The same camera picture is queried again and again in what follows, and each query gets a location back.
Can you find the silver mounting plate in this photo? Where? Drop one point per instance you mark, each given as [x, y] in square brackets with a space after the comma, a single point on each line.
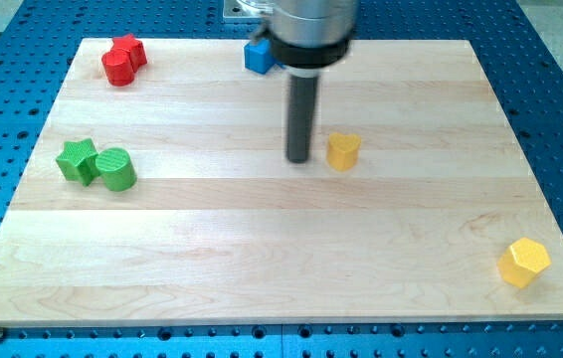
[243, 10]

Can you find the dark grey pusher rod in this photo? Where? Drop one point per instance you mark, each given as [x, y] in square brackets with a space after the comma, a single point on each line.
[302, 98]

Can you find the red star block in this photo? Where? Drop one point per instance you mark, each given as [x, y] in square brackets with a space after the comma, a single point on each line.
[133, 47]

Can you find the yellow hexagon block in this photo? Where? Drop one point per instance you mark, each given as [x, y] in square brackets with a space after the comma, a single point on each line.
[523, 262]

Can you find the light wooden board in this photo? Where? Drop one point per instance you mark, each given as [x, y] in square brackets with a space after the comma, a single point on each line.
[220, 228]

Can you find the green cylinder block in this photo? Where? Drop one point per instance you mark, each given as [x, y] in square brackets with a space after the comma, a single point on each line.
[116, 170]

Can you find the blue cube block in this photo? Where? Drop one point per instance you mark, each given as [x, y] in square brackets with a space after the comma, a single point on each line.
[258, 57]

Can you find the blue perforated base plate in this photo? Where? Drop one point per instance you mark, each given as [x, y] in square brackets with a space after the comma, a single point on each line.
[520, 48]

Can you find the yellow heart block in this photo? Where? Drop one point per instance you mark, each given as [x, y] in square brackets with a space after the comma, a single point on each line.
[343, 150]

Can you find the green star block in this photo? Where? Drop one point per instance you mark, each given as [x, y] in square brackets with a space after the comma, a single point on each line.
[77, 161]

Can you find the red cylinder block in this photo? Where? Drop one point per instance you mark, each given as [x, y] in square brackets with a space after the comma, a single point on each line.
[118, 67]

